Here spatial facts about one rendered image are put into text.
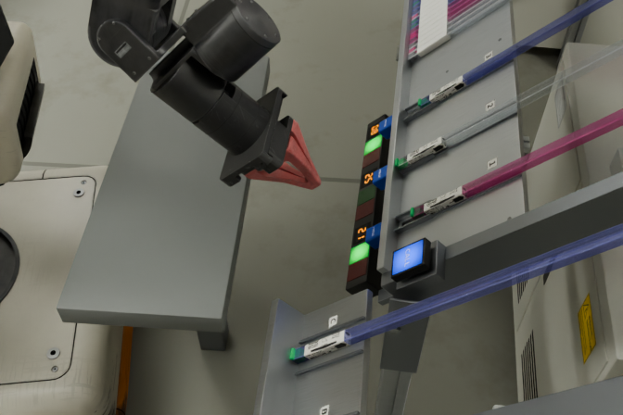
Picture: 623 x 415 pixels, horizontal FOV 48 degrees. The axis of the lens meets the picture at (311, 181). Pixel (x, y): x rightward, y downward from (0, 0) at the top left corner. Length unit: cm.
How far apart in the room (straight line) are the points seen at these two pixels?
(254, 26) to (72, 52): 193
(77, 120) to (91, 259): 119
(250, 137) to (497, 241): 31
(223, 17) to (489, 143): 43
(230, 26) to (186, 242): 53
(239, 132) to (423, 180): 37
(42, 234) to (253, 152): 98
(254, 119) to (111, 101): 164
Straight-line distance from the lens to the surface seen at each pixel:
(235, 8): 64
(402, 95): 114
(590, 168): 125
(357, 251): 102
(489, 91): 102
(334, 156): 205
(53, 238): 160
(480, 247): 83
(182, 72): 67
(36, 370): 143
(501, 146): 93
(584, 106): 137
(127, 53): 66
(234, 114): 69
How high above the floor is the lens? 147
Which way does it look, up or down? 48 degrees down
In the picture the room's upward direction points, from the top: straight up
